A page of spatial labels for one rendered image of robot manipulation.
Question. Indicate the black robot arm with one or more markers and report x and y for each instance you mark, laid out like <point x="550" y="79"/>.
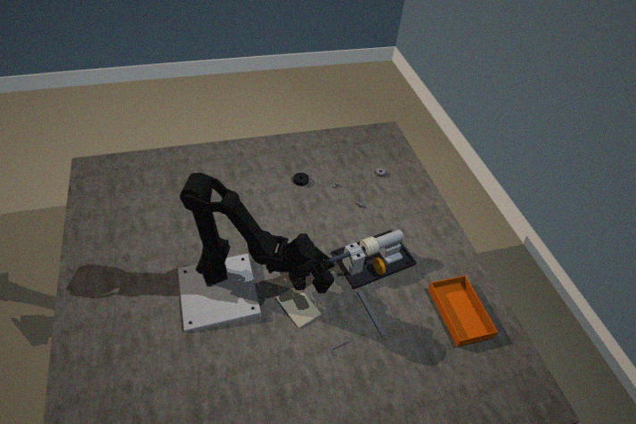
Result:
<point x="196" y="196"/>

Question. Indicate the orange rectangular tray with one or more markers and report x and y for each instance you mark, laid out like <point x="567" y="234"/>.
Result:
<point x="462" y="311"/>

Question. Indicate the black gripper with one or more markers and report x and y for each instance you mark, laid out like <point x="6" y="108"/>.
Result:
<point x="319" y="267"/>

